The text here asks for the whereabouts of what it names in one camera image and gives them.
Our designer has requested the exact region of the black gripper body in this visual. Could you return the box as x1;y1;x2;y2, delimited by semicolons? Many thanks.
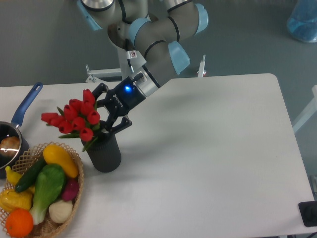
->
105;77;146;117

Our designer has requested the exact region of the yellow squash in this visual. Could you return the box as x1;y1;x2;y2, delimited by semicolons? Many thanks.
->
43;144;79;179

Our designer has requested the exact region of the yellow corn cob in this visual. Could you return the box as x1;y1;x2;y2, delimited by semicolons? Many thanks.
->
0;189;33;213

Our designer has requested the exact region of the dark grey ribbed vase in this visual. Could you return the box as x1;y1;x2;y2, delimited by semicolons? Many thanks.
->
81;121;121;173

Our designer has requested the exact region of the brown bread roll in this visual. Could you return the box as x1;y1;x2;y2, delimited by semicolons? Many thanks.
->
0;136;20;158

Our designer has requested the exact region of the white garlic bulb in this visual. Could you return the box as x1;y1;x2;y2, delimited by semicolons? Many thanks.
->
49;200;73;224

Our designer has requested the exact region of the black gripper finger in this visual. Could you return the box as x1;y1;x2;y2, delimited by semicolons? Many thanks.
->
92;83;108;108
100;115;132;134

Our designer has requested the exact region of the white frame bar right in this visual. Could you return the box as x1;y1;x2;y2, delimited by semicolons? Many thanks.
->
292;85;317;133

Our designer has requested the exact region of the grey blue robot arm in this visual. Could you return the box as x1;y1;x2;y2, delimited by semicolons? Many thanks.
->
77;0;209;134

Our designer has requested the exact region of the dark green cucumber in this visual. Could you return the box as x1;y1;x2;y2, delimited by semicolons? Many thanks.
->
15;157;46;192

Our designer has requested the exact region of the orange fruit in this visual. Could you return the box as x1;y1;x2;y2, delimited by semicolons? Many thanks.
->
5;209;34;238

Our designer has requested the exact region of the blue plastic bag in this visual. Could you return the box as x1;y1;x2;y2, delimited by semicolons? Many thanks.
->
287;0;317;43

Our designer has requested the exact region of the blue handled saucepan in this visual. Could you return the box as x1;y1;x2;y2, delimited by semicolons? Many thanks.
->
0;82;43;179

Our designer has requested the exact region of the green bok choy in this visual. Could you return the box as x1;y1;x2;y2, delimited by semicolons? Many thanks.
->
30;164;66;225

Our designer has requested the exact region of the yellow banana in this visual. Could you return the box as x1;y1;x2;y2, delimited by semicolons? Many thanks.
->
5;166;22;186

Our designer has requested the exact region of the white clamp post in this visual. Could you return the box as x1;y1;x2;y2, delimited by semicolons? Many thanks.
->
197;55;207;77

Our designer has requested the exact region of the red tulip bouquet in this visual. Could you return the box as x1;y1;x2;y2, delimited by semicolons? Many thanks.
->
41;89;102;151

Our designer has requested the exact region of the black device at edge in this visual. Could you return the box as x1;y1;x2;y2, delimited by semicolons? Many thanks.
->
298;201;317;227

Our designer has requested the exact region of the woven wicker basket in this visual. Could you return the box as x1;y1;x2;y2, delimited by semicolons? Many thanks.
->
11;142;84;238

